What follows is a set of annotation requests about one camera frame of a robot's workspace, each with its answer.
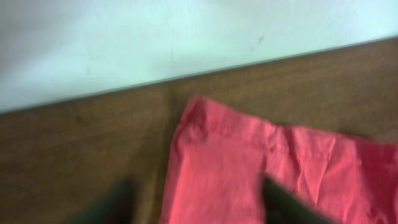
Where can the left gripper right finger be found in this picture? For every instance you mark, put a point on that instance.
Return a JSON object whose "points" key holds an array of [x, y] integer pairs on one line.
{"points": [[282, 207]]}

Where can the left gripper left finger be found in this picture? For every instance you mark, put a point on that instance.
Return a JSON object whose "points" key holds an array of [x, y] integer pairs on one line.
{"points": [[116, 207]]}

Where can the orange-red t-shirt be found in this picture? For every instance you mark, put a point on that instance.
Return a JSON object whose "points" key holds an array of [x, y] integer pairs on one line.
{"points": [[219, 155]]}

